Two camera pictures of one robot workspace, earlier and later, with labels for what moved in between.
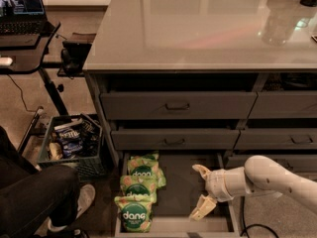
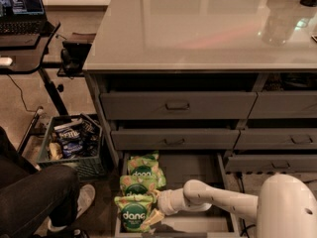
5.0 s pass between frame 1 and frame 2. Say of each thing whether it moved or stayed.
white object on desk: stayed
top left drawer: stayed
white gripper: moved
